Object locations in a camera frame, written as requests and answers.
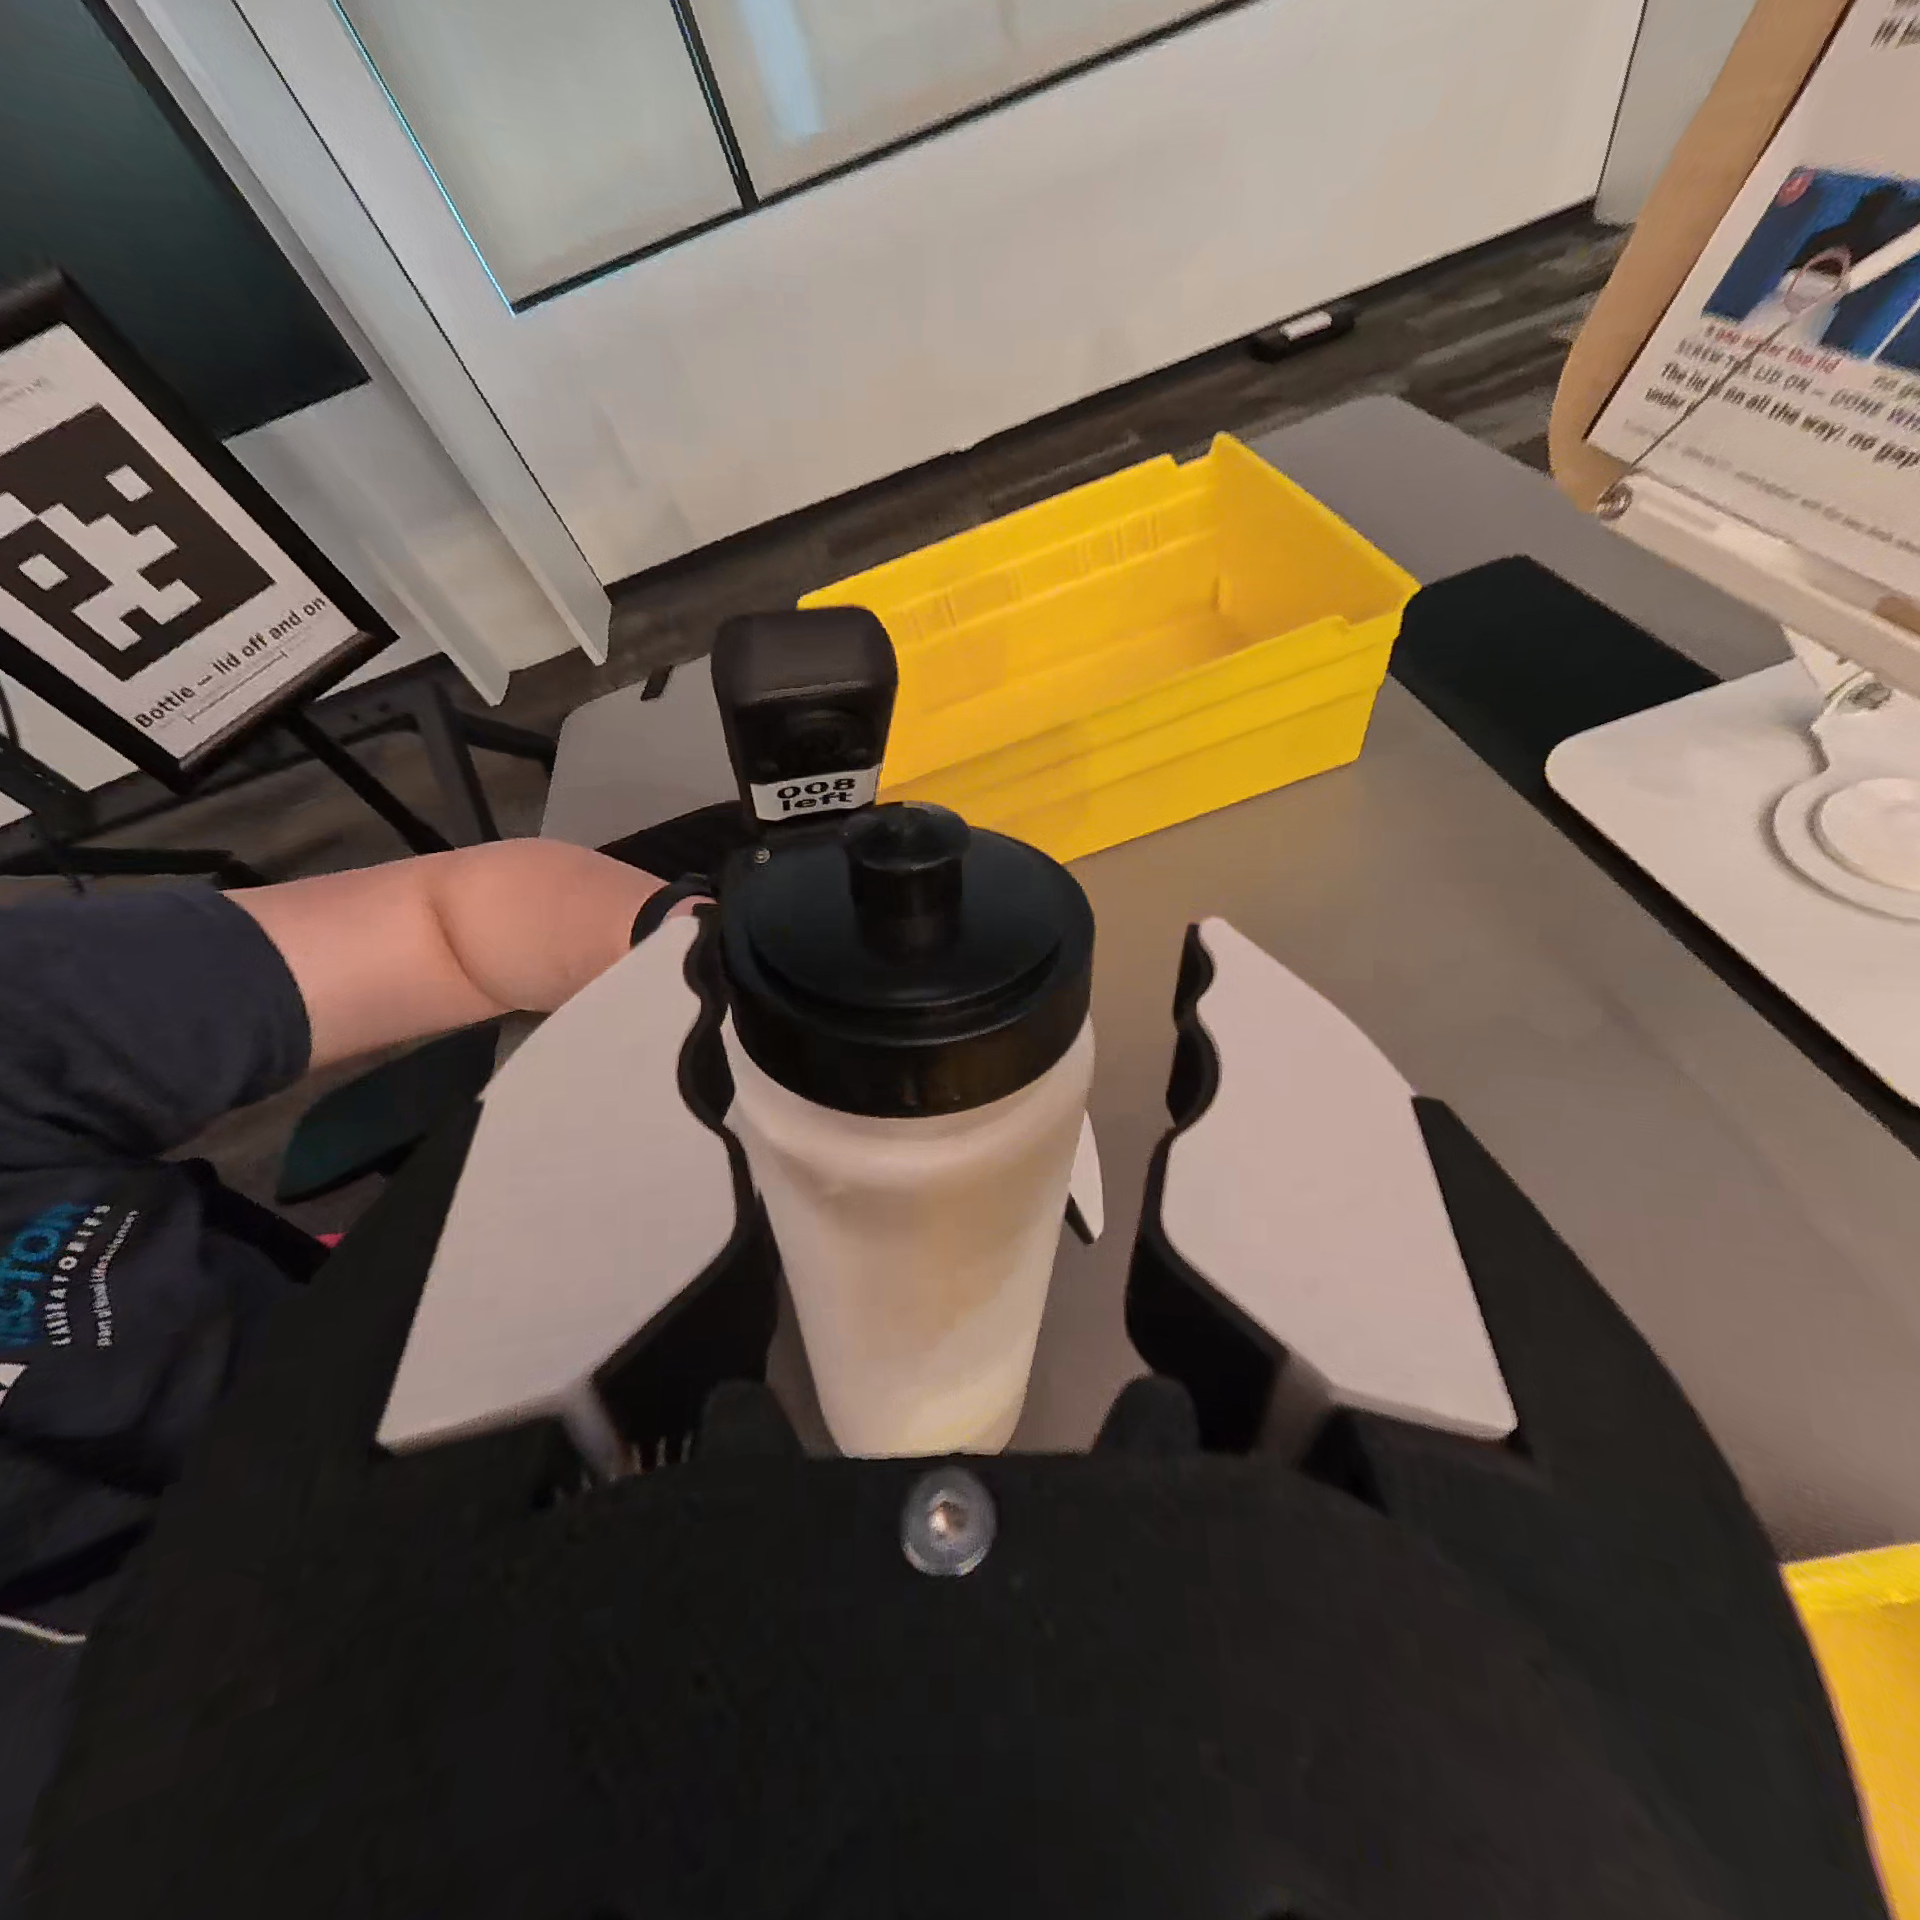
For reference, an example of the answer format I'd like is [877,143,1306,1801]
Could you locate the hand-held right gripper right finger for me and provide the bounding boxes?
[1125,914,1521,1471]

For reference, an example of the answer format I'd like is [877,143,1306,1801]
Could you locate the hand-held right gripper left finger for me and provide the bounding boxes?
[376,912,783,1471]

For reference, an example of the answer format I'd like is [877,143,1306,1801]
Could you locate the white plastic bottle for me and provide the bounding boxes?
[725,1020,1105,1460]

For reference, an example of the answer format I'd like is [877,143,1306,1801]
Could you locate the black bottle lid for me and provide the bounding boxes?
[716,803,1100,1120]

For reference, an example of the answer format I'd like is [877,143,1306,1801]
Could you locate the yellow plastic bin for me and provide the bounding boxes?
[1784,1547,1920,1920]
[796,432,1425,867]

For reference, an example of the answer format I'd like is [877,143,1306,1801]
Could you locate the white stand base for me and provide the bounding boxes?
[1546,660,1920,1113]

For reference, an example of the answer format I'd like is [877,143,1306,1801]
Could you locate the black framed sign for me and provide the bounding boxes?
[0,268,400,799]

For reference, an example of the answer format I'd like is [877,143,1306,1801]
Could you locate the large glass window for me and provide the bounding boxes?
[329,0,1255,314]

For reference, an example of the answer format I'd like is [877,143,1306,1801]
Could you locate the small black box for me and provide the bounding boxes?
[1248,297,1362,367]

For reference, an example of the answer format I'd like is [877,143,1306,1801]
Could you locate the instruction sheet on stand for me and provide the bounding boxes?
[1547,0,1920,663]

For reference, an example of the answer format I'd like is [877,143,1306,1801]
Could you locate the white stylus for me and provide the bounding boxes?
[1793,224,1920,314]

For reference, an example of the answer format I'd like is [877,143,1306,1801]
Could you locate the white paper sign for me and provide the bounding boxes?
[1587,0,1920,600]

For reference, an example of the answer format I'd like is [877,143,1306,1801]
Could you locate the metal stand bracket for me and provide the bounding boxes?
[1770,631,1920,923]

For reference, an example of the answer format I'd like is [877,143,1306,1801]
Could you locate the dark wall screen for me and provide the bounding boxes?
[0,0,376,441]

